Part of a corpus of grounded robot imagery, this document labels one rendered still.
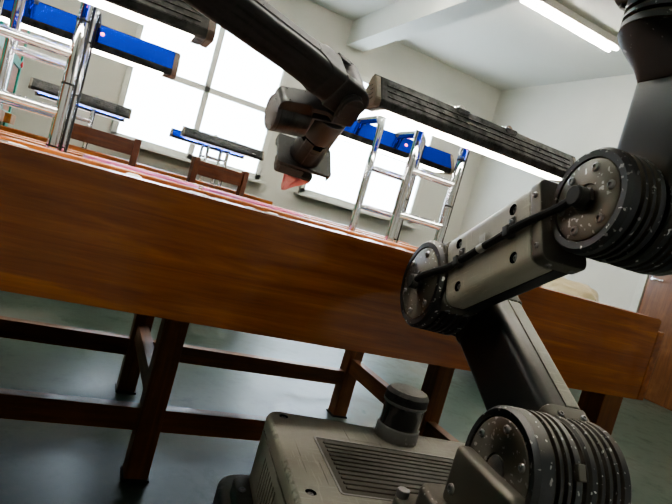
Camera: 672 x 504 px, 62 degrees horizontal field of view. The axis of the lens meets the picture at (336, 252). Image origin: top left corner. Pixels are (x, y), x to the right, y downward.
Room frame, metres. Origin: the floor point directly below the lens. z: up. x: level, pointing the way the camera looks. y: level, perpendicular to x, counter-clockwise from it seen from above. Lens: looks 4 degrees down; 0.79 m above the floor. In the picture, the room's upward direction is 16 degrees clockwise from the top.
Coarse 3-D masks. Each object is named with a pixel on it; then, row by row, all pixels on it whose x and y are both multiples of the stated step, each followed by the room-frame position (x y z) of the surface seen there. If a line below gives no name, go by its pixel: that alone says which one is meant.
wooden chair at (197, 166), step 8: (192, 160) 3.45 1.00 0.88; (200, 160) 3.47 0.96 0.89; (192, 168) 3.43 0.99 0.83; (200, 168) 3.48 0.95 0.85; (208, 168) 3.52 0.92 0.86; (216, 168) 3.56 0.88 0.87; (224, 168) 3.60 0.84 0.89; (192, 176) 3.44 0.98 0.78; (208, 176) 3.53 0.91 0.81; (216, 176) 3.57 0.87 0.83; (224, 176) 3.61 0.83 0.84; (232, 176) 3.66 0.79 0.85; (240, 176) 3.70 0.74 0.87; (248, 176) 3.73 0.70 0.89; (240, 184) 3.71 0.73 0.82; (240, 192) 3.71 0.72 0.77
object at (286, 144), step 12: (276, 144) 0.98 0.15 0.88; (288, 144) 0.98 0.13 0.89; (300, 144) 0.94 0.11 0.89; (312, 144) 0.93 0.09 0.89; (276, 156) 0.96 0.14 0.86; (288, 156) 0.96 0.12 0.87; (300, 156) 0.95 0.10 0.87; (312, 156) 0.95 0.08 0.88; (324, 156) 1.01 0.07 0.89; (300, 168) 0.96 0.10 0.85; (312, 168) 0.97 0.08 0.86; (324, 168) 0.99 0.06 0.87
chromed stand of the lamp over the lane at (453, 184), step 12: (420, 132) 1.47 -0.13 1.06; (516, 132) 1.39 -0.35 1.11; (420, 144) 1.48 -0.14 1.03; (408, 156) 1.48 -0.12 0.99; (408, 168) 1.47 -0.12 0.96; (456, 168) 1.54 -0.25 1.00; (408, 180) 1.48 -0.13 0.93; (432, 180) 1.51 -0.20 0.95; (444, 180) 1.52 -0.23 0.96; (456, 180) 1.54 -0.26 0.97; (456, 192) 1.54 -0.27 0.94; (396, 204) 1.48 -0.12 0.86; (444, 204) 1.54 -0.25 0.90; (396, 216) 1.47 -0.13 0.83; (408, 216) 1.49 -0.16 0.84; (444, 216) 1.54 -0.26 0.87; (396, 228) 1.48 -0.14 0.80; (444, 228) 1.54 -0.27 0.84
